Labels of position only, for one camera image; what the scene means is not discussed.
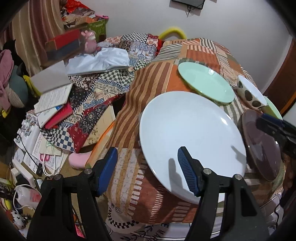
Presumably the red notebook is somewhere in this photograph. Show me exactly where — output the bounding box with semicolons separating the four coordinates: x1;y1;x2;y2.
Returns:
44;102;73;130

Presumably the checkered patchwork quilt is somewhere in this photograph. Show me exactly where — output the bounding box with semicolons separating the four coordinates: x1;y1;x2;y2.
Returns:
41;32;162;153

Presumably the yellow foam tube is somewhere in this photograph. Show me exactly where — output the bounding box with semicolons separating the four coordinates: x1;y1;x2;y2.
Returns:
159;27;187;40

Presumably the red fabric on box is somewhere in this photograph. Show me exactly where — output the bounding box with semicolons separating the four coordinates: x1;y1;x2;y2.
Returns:
65;0;89;13

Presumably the pink cloth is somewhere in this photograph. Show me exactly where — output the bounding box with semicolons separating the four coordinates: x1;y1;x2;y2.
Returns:
0;49;14;111

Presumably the wooden door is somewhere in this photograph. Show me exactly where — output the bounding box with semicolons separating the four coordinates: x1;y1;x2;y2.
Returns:
264;40;296;115

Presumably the pink plush toy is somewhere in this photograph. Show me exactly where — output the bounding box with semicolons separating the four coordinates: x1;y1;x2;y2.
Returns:
81;30;101;54

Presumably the white plate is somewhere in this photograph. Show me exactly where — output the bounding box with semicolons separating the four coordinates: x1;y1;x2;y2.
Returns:
139;91;246;204

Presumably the red box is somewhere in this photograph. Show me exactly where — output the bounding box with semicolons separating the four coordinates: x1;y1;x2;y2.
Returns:
45;29;81;52

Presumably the right hand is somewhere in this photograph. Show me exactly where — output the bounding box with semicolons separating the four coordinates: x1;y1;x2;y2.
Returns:
280;152;295;207

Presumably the dark grey box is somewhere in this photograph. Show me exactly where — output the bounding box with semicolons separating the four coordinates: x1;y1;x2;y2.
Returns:
47;39;81;61

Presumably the mint green bowl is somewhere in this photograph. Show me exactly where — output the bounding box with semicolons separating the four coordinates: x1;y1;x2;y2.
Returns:
261;96;282;120

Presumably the patchwork striped bedspread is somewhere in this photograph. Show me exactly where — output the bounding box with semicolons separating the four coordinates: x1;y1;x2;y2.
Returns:
85;37;285;232

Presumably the white spotted bowl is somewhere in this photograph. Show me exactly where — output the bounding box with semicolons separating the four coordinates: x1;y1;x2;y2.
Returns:
237;75;267;110

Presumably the light blue plastic bag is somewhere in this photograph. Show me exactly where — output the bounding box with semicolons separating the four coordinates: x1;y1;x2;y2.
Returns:
65;48;130;76

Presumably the green storage box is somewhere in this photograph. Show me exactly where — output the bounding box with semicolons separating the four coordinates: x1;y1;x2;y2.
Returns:
69;18;110;43

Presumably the mint green plate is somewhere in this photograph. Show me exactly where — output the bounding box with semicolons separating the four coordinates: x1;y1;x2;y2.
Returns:
178;62;235;104

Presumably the small monitor under television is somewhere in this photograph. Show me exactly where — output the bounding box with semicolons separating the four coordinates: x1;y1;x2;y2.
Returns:
173;0;205;9

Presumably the open white book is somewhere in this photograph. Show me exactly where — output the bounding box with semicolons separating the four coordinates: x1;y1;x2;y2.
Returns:
31;60;72;113

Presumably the striped brown curtain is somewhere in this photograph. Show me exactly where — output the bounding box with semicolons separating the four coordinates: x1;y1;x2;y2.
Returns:
1;1;65;76

